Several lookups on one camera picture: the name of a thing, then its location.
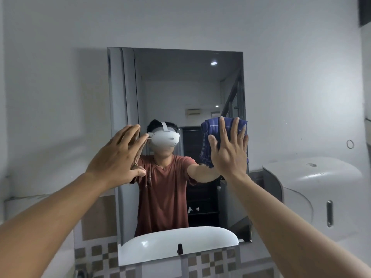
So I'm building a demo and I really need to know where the white paper towel dispenser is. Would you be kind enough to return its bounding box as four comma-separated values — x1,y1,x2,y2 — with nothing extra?
262,156,365,252

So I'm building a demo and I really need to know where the person's left hand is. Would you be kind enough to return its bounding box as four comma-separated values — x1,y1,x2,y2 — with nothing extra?
85,124,150,190

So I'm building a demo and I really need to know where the blue checked cloth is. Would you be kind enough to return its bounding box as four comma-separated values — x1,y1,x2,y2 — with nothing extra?
199,117,249,169

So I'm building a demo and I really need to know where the person's right hand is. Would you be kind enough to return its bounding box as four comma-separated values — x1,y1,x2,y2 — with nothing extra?
208,116,250,179

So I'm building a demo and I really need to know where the frameless wall mirror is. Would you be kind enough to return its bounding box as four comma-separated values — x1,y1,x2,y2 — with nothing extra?
107,47,253,267

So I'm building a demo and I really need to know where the person's left forearm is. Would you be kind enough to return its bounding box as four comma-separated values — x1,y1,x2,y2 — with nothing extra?
0,171,117,278

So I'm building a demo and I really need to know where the person's right forearm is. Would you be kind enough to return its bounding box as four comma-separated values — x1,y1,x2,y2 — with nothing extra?
229,172,371,278

